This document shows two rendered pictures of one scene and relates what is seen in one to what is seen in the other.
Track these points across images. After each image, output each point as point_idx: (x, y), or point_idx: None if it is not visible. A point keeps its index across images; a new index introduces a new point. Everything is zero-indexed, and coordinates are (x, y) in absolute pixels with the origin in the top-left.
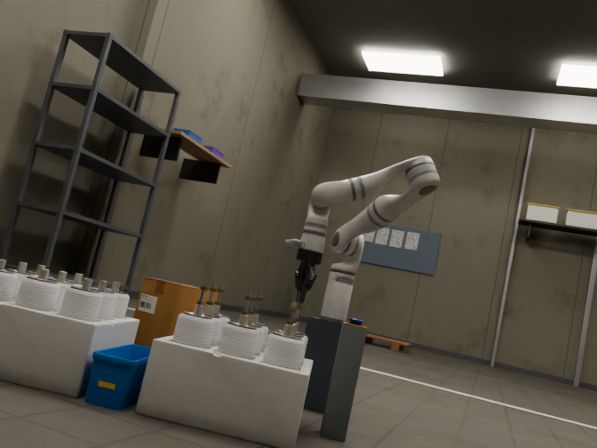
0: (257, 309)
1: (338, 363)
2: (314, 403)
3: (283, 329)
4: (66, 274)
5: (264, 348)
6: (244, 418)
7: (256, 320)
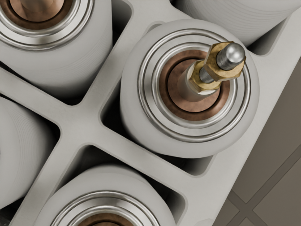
0: (199, 72)
1: None
2: None
3: (148, 220)
4: None
5: (144, 144)
6: None
7: (180, 85)
